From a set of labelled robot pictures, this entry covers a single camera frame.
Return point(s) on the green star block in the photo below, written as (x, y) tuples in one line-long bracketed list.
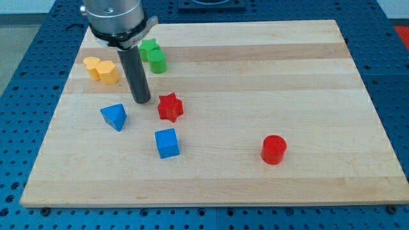
[(147, 46)]

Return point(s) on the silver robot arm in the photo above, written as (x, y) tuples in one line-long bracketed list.
[(122, 24)]

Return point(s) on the green cylinder block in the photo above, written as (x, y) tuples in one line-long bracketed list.
[(157, 61)]

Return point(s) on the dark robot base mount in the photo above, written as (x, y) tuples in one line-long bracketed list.
[(210, 5)]

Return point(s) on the blue cube block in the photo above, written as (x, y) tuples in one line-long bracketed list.
[(167, 143)]

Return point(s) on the wooden board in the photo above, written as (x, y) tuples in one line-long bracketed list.
[(239, 83)]

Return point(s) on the red cylinder block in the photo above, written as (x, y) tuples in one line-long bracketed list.
[(273, 149)]

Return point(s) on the blue triangular prism block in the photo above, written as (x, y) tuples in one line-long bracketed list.
[(115, 116)]

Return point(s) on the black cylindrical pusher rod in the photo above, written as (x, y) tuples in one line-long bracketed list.
[(135, 74)]

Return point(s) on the yellow hexagon block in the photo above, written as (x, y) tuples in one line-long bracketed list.
[(107, 72)]

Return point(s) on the red star block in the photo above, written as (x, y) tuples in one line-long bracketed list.
[(170, 107)]

